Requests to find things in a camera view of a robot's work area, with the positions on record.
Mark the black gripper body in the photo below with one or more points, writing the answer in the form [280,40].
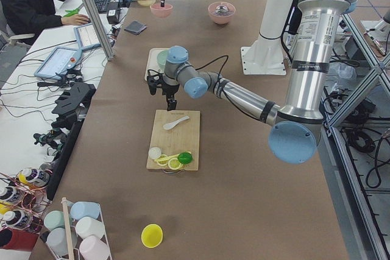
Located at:
[170,89]

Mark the small pink bowl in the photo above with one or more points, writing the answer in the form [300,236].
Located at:
[161,11]

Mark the white plastic spoon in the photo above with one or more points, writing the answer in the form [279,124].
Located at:
[171,125]

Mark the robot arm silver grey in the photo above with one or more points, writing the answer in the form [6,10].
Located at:
[296,125]

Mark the large pink bowl with ice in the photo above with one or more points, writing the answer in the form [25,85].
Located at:
[220,19]

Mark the bamboo cutting board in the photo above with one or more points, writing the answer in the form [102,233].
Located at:
[183,137]

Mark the cream rabbit tray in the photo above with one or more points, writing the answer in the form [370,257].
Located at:
[152,62]

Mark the stacked green bowls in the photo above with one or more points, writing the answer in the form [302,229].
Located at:
[161,59]

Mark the grey folded cloth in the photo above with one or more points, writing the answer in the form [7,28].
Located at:
[135,27]

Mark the white steamed bun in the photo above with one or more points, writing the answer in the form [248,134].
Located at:
[154,153]

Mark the black power adapter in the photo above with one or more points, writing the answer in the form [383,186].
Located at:
[113,12]

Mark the yellow plastic knife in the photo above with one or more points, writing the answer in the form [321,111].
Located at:
[174,156]

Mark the green lime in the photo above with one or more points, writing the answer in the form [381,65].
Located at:
[185,157]

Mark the lemon slice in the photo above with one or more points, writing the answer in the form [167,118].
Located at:
[162,160]
[174,164]

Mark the teach pendant tablet far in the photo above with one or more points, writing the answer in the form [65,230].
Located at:
[86,37]

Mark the teach pendant tablet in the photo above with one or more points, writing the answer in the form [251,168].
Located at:
[58,63]
[86,37]

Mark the black tool holder stand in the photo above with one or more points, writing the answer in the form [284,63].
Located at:
[67,104]

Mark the teach pendant tablet near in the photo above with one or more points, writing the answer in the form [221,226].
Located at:
[58,63]

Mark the yellow plastic cup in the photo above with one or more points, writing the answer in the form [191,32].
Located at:
[152,235]

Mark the person in black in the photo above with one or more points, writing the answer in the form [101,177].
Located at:
[34,16]

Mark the light blue cup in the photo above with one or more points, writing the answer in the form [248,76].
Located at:
[85,209]

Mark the white cup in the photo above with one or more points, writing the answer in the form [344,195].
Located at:
[88,226]

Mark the yellow paint bottle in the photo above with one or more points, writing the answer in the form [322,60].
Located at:
[36,177]

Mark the mint green cup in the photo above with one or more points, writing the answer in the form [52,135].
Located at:
[54,219]

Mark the pink cup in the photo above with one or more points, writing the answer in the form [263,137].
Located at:
[93,248]

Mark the grey cup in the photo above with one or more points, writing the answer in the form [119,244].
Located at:
[57,241]

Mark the white paint bottle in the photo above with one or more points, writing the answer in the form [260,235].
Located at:
[18,219]

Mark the red cup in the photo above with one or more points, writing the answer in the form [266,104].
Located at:
[18,240]

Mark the aluminium frame post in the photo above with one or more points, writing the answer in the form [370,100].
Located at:
[99,28]

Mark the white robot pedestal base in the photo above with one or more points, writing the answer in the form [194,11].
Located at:
[265,55]

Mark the wire cup rack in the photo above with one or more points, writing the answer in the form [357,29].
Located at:
[73,240]

